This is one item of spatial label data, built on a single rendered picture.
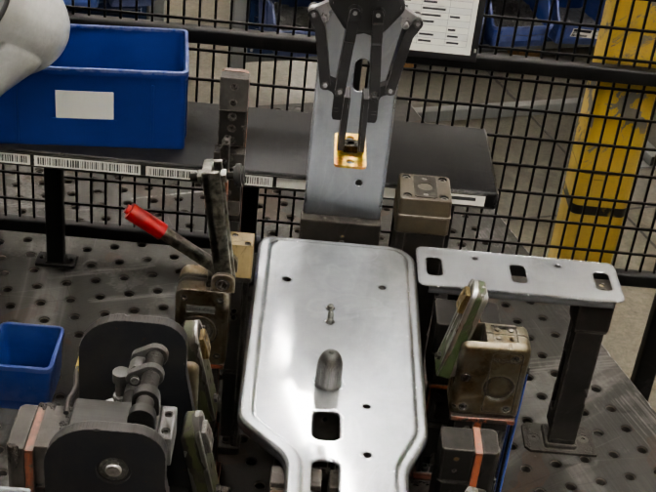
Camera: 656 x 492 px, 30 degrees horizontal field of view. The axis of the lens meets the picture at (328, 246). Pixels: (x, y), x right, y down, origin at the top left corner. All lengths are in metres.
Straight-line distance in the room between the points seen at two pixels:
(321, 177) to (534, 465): 0.54
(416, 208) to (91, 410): 0.73
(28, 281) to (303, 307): 0.70
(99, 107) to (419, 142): 0.51
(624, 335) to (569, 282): 1.72
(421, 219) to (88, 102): 0.52
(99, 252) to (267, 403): 0.86
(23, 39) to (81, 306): 0.65
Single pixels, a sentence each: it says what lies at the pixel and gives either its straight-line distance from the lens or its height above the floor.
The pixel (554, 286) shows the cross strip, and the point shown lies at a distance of 1.74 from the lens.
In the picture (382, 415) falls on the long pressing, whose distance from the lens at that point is 1.46.
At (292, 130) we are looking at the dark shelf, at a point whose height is 1.03.
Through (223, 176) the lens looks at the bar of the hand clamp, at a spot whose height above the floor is 1.21.
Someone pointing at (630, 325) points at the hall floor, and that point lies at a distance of 3.52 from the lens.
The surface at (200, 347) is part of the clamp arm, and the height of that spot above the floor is 1.08.
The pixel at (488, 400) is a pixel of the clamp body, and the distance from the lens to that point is 1.58.
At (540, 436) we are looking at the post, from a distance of 1.94.
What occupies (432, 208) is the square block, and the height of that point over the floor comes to 1.05.
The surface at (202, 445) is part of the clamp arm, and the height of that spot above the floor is 1.08.
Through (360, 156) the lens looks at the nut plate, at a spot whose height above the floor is 1.25.
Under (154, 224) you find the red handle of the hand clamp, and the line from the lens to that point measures 1.52.
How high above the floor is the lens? 1.94
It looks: 32 degrees down
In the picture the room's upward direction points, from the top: 6 degrees clockwise
